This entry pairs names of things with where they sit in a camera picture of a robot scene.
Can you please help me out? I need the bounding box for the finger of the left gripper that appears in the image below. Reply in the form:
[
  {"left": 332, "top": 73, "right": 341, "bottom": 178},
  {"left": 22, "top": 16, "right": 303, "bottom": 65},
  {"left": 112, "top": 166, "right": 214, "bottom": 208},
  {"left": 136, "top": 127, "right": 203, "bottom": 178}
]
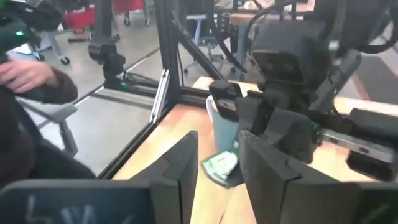
[
  {"left": 233, "top": 96, "right": 275, "bottom": 150},
  {"left": 257, "top": 108, "right": 317, "bottom": 164}
]

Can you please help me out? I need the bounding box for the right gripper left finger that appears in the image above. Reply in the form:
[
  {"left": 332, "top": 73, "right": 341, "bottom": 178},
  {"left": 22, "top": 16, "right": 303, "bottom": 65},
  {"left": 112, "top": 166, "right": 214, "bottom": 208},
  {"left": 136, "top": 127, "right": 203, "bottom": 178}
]
[{"left": 0, "top": 130, "right": 199, "bottom": 224}]

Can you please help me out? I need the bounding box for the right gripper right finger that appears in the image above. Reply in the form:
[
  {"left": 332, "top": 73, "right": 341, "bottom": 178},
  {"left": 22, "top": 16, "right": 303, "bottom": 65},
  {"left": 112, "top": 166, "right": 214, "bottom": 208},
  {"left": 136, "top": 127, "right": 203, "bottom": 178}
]
[{"left": 238, "top": 130, "right": 398, "bottom": 224}]

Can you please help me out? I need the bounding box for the green Truvia packet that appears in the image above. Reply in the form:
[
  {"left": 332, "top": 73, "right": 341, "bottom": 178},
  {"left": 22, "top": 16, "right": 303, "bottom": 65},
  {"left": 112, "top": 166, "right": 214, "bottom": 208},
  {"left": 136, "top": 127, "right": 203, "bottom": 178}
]
[{"left": 201, "top": 149, "right": 245, "bottom": 189}]

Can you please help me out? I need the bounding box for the person's forearm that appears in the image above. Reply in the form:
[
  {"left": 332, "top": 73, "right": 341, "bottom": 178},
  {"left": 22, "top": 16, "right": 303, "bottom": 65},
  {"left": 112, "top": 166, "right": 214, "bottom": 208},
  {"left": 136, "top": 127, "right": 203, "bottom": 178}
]
[{"left": 18, "top": 67, "right": 79, "bottom": 105}]

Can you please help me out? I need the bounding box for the person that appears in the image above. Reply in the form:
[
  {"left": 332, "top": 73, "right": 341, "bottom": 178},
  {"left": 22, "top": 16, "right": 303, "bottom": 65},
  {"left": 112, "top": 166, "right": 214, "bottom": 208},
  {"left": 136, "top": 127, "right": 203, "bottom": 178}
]
[{"left": 0, "top": 85, "right": 96, "bottom": 189}]

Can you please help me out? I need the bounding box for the grey office chair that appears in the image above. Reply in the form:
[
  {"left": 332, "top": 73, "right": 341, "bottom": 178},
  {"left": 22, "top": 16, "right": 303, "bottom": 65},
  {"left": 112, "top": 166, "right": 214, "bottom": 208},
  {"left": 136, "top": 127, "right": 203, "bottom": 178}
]
[{"left": 183, "top": 14, "right": 226, "bottom": 75}]

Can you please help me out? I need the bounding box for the person's hand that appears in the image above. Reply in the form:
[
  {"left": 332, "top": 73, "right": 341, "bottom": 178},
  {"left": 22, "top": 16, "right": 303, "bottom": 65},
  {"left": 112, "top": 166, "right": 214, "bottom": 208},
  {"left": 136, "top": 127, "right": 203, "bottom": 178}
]
[{"left": 0, "top": 58, "right": 60, "bottom": 94}]

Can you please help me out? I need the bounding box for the red cart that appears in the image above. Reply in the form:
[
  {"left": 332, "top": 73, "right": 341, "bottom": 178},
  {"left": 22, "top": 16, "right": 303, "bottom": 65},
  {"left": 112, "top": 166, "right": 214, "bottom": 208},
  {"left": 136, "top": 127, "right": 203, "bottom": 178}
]
[{"left": 63, "top": 0, "right": 149, "bottom": 30}]

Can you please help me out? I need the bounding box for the black device green light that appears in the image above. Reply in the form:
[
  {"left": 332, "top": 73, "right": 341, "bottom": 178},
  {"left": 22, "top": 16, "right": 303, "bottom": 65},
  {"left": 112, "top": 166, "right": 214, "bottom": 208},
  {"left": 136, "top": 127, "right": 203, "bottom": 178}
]
[{"left": 0, "top": 0, "right": 63, "bottom": 63}]

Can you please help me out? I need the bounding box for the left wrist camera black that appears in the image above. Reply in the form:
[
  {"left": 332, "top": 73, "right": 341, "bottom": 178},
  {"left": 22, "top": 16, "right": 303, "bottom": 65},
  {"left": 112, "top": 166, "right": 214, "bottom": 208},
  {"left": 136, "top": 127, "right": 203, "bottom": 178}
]
[{"left": 251, "top": 21, "right": 331, "bottom": 86}]

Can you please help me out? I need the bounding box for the silver frame bracket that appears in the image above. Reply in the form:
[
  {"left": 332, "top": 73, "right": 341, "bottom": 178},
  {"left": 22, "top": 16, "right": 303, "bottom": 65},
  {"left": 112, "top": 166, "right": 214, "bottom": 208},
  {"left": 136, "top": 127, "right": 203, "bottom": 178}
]
[{"left": 149, "top": 68, "right": 171, "bottom": 124}]

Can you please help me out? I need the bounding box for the black cable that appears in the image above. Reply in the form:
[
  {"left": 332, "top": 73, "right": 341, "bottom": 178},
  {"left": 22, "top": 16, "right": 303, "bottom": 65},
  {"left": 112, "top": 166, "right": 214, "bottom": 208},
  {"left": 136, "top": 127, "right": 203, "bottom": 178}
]
[{"left": 245, "top": 0, "right": 308, "bottom": 41}]

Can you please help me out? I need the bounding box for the black table frame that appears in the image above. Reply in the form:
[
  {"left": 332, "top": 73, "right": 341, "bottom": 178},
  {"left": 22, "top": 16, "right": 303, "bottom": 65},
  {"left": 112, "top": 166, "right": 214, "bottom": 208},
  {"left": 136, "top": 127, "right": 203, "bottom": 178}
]
[{"left": 98, "top": 0, "right": 237, "bottom": 180}]

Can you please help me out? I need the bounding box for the black camera stand base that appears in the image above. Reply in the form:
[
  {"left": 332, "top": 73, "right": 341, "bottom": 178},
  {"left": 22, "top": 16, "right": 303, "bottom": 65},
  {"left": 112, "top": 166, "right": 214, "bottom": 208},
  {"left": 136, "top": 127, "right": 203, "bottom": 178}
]
[{"left": 104, "top": 77, "right": 161, "bottom": 96}]

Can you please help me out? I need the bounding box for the black table-level camera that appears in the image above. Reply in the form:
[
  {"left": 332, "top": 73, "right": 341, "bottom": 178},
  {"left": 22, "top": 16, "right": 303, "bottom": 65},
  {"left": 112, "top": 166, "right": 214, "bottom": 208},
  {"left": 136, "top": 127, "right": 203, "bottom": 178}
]
[{"left": 88, "top": 42, "right": 127, "bottom": 90}]

